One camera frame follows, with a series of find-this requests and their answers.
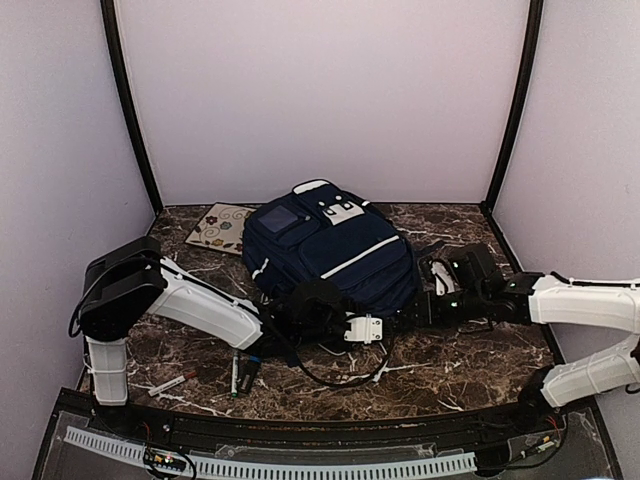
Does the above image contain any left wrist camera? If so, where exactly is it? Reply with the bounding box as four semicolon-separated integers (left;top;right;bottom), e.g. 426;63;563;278
344;314;384;344

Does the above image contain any right black frame post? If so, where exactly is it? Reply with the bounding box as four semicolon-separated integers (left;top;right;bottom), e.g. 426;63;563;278
480;0;544;217

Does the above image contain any red capped white marker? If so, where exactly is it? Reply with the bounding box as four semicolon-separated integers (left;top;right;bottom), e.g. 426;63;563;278
148;371;197;397

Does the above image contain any grey slotted cable duct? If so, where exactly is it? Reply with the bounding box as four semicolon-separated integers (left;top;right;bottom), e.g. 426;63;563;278
63;426;477;479

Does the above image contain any navy blue student backpack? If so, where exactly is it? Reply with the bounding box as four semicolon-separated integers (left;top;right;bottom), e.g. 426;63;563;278
242;180;421;324

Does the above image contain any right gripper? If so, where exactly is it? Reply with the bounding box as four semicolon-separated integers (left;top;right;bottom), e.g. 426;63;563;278
399;287;488;329

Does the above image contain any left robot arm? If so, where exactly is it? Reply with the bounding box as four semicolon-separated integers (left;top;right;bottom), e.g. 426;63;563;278
68;236;394;436

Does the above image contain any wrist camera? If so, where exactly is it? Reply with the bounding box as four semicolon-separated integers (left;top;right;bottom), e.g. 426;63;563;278
418;257;459;296
344;314;384;344

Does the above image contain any black frame post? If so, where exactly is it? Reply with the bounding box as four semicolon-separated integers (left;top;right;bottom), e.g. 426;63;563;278
100;0;164;216
480;0;544;217

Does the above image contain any green capped white marker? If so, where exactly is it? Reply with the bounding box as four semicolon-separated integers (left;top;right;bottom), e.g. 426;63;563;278
230;349;239;398

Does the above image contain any white charger with cable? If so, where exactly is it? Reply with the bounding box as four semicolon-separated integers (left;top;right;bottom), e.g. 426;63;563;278
318;342;380;383

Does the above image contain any left black frame post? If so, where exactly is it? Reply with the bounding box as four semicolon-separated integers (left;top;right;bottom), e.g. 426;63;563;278
100;0;164;216

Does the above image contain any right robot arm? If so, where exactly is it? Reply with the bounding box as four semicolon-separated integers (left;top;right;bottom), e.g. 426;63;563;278
401;243;639;434

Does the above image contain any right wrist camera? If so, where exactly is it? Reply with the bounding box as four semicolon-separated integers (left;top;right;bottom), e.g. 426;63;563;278
418;257;459;296

